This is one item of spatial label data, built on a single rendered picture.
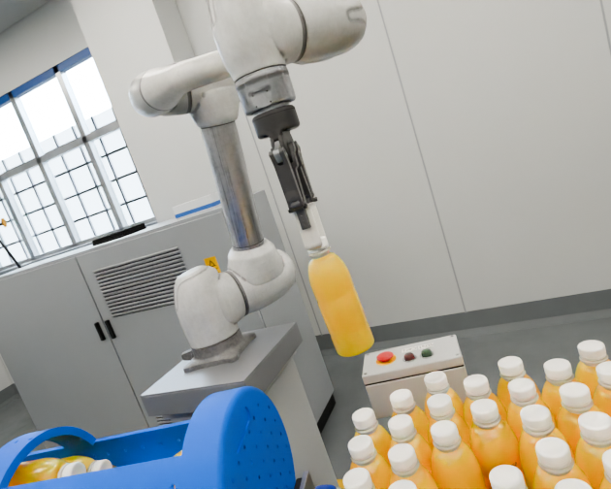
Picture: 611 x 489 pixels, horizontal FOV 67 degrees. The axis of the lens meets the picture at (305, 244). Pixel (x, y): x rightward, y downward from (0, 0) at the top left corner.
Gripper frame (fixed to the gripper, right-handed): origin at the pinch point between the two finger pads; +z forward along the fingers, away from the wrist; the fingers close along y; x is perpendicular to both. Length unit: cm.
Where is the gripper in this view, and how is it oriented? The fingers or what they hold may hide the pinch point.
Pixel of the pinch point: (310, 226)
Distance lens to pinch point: 80.5
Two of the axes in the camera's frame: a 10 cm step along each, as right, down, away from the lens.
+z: 3.1, 9.3, 1.8
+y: -1.9, 2.4, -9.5
